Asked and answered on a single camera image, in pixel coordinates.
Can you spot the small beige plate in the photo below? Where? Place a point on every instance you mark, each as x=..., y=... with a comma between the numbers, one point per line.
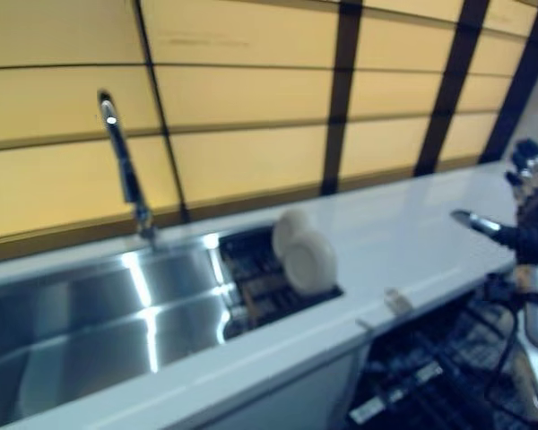
x=291, y=224

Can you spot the white cabinet door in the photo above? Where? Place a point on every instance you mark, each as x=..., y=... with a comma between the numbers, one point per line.
x=296, y=394

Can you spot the open black dishwasher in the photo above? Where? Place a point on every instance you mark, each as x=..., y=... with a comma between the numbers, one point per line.
x=430, y=380

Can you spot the chrome kitchen faucet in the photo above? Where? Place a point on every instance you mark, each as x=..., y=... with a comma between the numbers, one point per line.
x=125, y=165

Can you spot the large beige plate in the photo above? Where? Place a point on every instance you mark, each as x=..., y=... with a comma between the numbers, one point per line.
x=309, y=264

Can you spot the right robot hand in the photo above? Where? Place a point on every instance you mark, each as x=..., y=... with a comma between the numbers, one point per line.
x=533, y=242

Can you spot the black dish drying rack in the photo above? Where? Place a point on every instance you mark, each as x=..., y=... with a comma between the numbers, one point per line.
x=255, y=286

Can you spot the stainless steel sink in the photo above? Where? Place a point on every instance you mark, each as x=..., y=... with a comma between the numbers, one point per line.
x=107, y=313

